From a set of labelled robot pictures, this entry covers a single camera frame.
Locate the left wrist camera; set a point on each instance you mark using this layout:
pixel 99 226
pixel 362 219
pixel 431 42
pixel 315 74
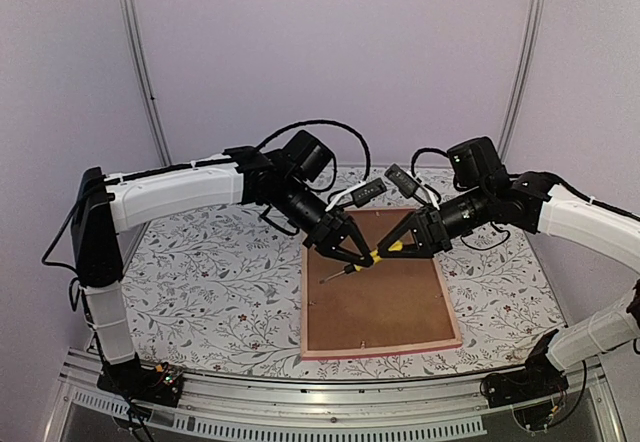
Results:
pixel 358 195

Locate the pink picture frame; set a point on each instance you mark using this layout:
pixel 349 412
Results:
pixel 395 307

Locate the right aluminium corner post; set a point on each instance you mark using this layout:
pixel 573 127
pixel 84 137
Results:
pixel 526 56

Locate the left aluminium corner post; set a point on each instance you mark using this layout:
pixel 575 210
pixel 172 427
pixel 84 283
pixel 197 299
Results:
pixel 135 42

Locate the floral patterned table mat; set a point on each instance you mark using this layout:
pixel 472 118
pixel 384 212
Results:
pixel 216 289

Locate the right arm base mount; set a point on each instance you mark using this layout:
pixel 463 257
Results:
pixel 533 381

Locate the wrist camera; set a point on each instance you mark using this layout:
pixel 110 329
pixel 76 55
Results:
pixel 412 188
pixel 358 195

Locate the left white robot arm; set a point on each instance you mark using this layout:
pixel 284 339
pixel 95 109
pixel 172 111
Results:
pixel 277 179

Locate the aluminium front rail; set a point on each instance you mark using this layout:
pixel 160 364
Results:
pixel 224 407

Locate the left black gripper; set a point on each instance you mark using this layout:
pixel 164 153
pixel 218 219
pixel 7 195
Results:
pixel 338 222

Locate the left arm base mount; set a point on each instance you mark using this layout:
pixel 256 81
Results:
pixel 162 385

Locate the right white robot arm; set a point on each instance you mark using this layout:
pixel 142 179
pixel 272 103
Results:
pixel 535 202

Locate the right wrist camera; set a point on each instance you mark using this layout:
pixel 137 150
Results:
pixel 412 188

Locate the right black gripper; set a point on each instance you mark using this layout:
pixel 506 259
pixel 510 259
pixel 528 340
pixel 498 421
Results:
pixel 428 231

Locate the aluminium corner post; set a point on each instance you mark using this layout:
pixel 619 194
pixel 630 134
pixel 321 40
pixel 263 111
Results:
pixel 526 56
pixel 135 42

